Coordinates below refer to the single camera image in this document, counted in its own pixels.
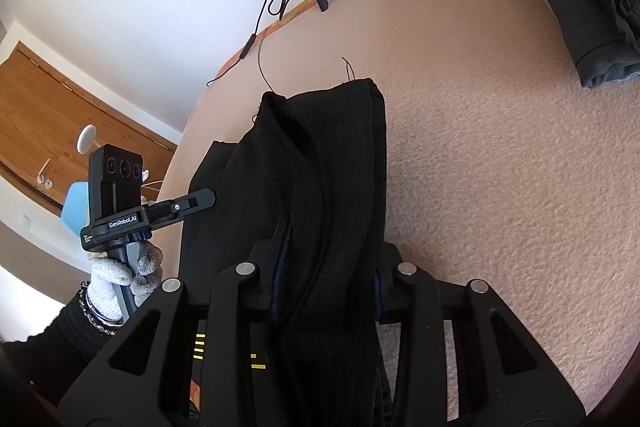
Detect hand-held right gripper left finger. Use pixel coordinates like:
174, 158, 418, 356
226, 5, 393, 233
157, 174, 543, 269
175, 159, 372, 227
56, 226, 289, 427

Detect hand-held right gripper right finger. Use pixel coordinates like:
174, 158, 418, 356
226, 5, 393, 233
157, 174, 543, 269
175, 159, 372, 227
371, 242, 587, 427

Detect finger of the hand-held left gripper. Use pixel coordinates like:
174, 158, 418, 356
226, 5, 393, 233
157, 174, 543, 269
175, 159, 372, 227
148, 188, 217, 220

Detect black pants with yellow print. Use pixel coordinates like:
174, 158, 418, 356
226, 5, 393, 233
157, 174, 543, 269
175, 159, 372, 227
177, 78, 397, 427

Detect person's left forearm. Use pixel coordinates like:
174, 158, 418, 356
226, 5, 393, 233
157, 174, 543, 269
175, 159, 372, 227
0, 292, 121, 400

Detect person's left hand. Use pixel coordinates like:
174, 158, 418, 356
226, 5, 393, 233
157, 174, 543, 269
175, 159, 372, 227
86, 242, 165, 324

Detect light blue plastic object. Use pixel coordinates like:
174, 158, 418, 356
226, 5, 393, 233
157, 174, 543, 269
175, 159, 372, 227
61, 181, 92, 234

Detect wooden door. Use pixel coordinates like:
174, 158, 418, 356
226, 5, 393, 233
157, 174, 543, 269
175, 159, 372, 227
0, 39, 184, 219

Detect pink bed blanket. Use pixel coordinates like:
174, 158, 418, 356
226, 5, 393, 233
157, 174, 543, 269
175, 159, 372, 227
164, 0, 640, 414

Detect beaded bracelet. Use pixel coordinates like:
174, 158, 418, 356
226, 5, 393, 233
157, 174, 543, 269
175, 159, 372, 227
79, 279, 123, 339

